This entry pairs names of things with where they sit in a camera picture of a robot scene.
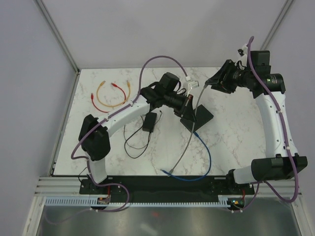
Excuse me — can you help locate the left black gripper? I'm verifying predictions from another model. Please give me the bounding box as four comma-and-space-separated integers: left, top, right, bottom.
163, 92, 196, 123

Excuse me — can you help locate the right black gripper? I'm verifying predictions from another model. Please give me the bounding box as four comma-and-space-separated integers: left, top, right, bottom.
205, 59, 253, 94

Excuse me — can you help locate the black network switch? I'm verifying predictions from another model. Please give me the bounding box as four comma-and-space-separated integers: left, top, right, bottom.
180, 105, 214, 132

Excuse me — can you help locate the grey ethernet cable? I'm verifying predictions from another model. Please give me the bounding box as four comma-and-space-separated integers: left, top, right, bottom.
166, 82, 209, 177

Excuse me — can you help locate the blue ethernet cable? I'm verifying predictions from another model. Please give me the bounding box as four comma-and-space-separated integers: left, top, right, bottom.
159, 131, 213, 182

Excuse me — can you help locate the red ethernet cable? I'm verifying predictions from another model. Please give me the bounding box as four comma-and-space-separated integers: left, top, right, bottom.
90, 82, 126, 114

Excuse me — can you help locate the yellow ethernet cable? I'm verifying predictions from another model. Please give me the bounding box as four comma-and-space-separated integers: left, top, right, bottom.
95, 80, 131, 108

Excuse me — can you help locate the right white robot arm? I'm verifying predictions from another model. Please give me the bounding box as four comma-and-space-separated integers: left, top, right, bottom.
205, 51, 308, 194

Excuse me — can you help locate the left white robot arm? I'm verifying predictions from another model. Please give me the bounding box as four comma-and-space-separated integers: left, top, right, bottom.
78, 84, 196, 194

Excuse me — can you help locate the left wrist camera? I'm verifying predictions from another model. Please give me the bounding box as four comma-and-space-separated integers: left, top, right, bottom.
183, 76, 199, 95

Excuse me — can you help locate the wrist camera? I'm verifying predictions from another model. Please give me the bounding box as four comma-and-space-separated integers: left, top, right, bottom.
183, 76, 199, 95
235, 45, 285, 97

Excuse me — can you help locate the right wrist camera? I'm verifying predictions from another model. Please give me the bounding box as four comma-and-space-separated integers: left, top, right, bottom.
235, 45, 285, 97

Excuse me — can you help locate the white slotted cable duct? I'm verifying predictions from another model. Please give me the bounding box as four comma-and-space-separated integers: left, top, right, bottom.
45, 196, 230, 207

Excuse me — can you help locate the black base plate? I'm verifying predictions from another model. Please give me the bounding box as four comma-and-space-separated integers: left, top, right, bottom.
78, 175, 255, 204

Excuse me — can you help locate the right aluminium frame post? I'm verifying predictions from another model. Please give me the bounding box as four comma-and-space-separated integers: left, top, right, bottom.
260, 0, 295, 50

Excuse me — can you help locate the aluminium frame post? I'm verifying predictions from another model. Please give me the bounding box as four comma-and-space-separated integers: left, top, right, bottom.
34, 0, 80, 74
260, 0, 295, 50

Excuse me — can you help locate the aluminium front rail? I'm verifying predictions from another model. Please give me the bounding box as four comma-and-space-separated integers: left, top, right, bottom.
35, 177, 294, 197

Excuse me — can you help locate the left aluminium frame post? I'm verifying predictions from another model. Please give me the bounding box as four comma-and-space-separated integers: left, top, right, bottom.
34, 0, 80, 74

